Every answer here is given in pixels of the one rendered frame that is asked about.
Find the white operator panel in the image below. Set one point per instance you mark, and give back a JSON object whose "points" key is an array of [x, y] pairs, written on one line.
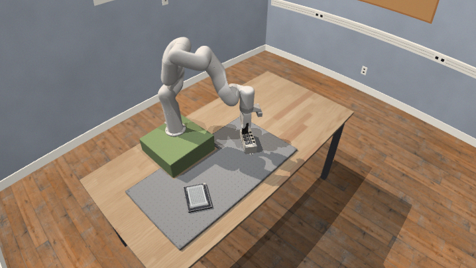
{"points": [[248, 142]]}

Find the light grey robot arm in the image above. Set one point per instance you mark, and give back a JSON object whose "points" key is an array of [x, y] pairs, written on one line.
{"points": [[204, 59]]}

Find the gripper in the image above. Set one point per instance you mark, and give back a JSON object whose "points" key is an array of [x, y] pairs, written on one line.
{"points": [[245, 120]]}

